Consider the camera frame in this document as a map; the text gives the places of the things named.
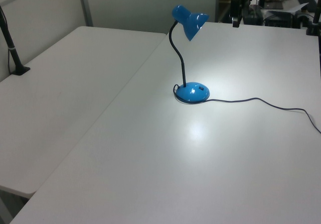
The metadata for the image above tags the blue gooseneck desk lamp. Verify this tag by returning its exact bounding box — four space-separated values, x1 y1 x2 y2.
171 4 211 104

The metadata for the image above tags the white paper sheet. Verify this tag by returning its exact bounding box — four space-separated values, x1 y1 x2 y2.
269 3 309 16

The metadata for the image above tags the black pole with table clamp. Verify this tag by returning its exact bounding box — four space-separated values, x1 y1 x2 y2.
304 0 321 36

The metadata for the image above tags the black camera mount with clamp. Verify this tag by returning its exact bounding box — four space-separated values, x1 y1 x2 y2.
229 0 254 29

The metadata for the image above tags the grey metal partition post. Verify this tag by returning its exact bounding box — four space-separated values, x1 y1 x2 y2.
76 0 94 27

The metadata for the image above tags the black lamp power cord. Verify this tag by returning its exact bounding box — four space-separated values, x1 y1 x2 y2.
172 84 321 135

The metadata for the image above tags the black camera pole with base plate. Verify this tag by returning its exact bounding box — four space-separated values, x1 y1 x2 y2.
0 5 31 77

